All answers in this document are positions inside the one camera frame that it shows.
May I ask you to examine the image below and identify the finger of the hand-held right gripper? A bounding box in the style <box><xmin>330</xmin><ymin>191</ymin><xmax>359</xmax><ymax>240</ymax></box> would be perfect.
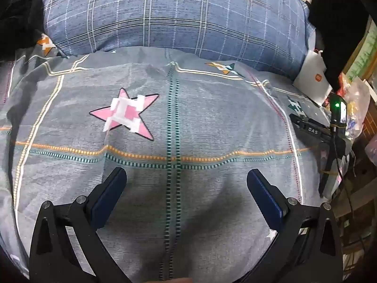
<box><xmin>289</xmin><ymin>113</ymin><xmax>327</xmax><ymax>138</ymax></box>

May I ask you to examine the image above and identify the dark cloth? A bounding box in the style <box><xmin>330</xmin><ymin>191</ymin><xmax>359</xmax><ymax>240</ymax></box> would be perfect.
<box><xmin>306</xmin><ymin>0</ymin><xmax>372</xmax><ymax>87</ymax></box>

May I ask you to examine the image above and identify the red plastic bag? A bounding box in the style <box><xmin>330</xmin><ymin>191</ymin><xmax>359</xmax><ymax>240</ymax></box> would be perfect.
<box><xmin>337</xmin><ymin>74</ymin><xmax>351</xmax><ymax>95</ymax></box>

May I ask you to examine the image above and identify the grey star-print bedsheet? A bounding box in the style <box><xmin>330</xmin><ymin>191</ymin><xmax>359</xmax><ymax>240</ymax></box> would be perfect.
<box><xmin>0</xmin><ymin>47</ymin><xmax>333</xmax><ymax>283</ymax></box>

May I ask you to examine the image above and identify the black jacket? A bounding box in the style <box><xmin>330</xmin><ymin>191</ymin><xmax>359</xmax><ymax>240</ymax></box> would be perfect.
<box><xmin>0</xmin><ymin>0</ymin><xmax>48</xmax><ymax>62</ymax></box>

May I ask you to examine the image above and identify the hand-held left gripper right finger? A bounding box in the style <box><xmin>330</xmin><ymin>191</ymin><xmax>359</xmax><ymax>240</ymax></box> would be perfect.
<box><xmin>233</xmin><ymin>169</ymin><xmax>344</xmax><ymax>283</ymax></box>

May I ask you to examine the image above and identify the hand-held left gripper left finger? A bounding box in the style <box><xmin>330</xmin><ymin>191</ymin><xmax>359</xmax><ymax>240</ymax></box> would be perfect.
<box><xmin>29</xmin><ymin>167</ymin><xmax>134</xmax><ymax>283</ymax></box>

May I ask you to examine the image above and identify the blue plaid pillow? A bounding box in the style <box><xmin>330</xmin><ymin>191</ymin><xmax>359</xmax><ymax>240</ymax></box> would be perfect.
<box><xmin>41</xmin><ymin>0</ymin><xmax>317</xmax><ymax>73</ymax></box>

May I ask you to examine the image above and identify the gold framed picture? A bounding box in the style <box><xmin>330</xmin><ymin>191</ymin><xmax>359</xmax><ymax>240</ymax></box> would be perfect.
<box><xmin>343</xmin><ymin>21</ymin><xmax>377</xmax><ymax>83</ymax></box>

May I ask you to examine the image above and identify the clear plastic bag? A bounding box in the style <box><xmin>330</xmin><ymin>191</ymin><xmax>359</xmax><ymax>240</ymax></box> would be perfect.
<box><xmin>339</xmin><ymin>75</ymin><xmax>372</xmax><ymax>140</ymax></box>

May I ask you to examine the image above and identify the white paper bag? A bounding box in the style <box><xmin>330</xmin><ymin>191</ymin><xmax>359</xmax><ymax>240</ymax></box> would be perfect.
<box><xmin>293</xmin><ymin>50</ymin><xmax>333</xmax><ymax>107</ymax></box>

